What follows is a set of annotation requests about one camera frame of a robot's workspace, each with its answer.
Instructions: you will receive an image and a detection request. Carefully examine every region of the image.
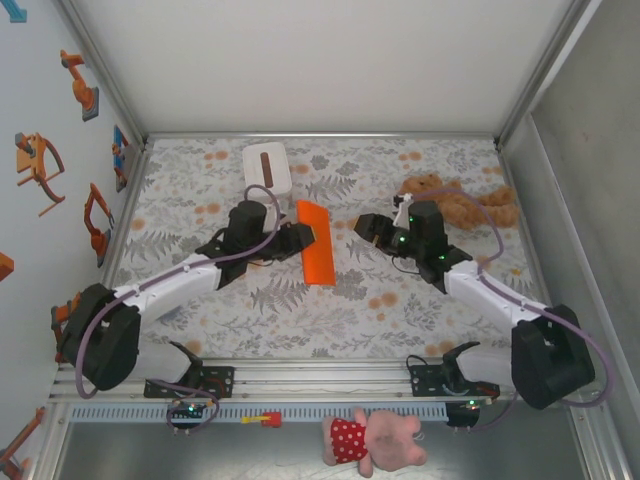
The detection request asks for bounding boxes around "orange paper sheet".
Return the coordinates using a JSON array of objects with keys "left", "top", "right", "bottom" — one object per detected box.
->
[{"left": 295, "top": 199, "right": 337, "bottom": 286}]

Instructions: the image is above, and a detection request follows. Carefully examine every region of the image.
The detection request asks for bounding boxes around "white tissue box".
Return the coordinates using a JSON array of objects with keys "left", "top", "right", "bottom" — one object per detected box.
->
[{"left": 242, "top": 141, "right": 294, "bottom": 201}]

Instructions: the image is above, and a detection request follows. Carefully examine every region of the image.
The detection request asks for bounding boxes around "brown teddy bear plush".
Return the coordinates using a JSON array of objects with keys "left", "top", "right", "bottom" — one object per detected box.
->
[{"left": 397, "top": 172, "right": 521, "bottom": 232}]

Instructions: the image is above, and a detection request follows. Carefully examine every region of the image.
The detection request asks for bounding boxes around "floral printed tablecloth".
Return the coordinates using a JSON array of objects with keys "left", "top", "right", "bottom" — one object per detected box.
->
[{"left": 94, "top": 137, "right": 559, "bottom": 360}]

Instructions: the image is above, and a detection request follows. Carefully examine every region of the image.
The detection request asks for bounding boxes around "red yellow connector plug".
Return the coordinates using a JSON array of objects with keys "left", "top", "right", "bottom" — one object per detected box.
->
[{"left": 242, "top": 411, "right": 282, "bottom": 429}]

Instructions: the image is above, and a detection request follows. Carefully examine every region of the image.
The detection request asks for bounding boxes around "black controller board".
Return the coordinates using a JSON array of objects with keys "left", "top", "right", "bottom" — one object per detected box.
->
[
  {"left": 171, "top": 399, "right": 212, "bottom": 419},
  {"left": 446, "top": 399, "right": 490, "bottom": 429}
]

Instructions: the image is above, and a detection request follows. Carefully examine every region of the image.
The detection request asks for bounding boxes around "pink pig plush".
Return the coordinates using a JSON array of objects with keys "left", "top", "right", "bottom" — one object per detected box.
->
[{"left": 320, "top": 405, "right": 429, "bottom": 477}]

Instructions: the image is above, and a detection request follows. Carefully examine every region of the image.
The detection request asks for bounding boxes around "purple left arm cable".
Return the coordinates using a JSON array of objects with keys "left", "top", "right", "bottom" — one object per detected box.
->
[{"left": 74, "top": 184, "right": 284, "bottom": 436}]

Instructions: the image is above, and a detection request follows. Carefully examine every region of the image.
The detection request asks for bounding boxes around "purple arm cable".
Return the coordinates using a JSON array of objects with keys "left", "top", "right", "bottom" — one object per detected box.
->
[
  {"left": 412, "top": 187, "right": 615, "bottom": 435},
  {"left": 74, "top": 184, "right": 284, "bottom": 436}
]

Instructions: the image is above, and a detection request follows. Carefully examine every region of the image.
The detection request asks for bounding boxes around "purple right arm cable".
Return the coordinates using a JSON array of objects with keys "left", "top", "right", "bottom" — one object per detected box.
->
[{"left": 412, "top": 187, "right": 615, "bottom": 435}]

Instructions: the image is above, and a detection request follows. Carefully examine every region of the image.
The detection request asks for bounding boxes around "slim aluminium frame rail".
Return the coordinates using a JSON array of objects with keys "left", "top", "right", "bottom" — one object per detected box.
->
[{"left": 144, "top": 131, "right": 501, "bottom": 142}]

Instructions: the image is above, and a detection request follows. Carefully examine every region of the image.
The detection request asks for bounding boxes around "aluminium side rail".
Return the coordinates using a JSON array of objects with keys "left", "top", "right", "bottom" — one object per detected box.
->
[
  {"left": 97, "top": 142, "right": 154, "bottom": 291},
  {"left": 494, "top": 139, "right": 556, "bottom": 314}
]

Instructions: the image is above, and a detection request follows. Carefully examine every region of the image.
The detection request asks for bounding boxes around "thin black cable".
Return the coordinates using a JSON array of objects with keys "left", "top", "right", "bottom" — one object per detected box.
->
[{"left": 405, "top": 353, "right": 447, "bottom": 374}]

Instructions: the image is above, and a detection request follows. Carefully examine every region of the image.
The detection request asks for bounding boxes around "wide aluminium frame rail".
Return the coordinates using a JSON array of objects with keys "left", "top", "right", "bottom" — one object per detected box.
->
[{"left": 48, "top": 357, "right": 604, "bottom": 404}]

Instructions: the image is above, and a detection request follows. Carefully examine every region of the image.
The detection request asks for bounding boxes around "blue orange wall sticker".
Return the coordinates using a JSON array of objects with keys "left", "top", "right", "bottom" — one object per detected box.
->
[{"left": 112, "top": 124, "right": 132, "bottom": 194}]

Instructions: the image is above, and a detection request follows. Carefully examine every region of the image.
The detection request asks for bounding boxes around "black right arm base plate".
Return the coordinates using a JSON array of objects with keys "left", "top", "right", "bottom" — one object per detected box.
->
[{"left": 409, "top": 364, "right": 500, "bottom": 401}]

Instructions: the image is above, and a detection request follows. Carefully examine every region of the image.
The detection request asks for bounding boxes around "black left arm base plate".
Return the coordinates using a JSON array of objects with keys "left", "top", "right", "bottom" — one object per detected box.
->
[{"left": 143, "top": 365, "right": 236, "bottom": 400}]

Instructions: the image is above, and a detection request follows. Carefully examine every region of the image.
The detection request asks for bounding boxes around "white perforated cable duct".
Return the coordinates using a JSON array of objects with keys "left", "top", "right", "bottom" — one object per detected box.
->
[{"left": 69, "top": 403, "right": 449, "bottom": 422}]

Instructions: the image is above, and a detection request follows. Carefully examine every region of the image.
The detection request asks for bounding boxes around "aluminium frame post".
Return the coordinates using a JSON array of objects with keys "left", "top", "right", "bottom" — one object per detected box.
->
[
  {"left": 54, "top": 0, "right": 150, "bottom": 151},
  {"left": 492, "top": 0, "right": 601, "bottom": 146}
]

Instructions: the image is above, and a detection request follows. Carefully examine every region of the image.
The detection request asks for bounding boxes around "orange gripper wall sticker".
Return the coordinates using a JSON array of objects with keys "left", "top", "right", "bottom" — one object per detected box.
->
[{"left": 13, "top": 132, "right": 67, "bottom": 217}]

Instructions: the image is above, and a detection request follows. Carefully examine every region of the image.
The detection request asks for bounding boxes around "aluminium frame leg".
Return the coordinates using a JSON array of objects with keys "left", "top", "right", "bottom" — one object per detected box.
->
[
  {"left": 567, "top": 399, "right": 634, "bottom": 480},
  {"left": 34, "top": 402, "right": 71, "bottom": 480}
]

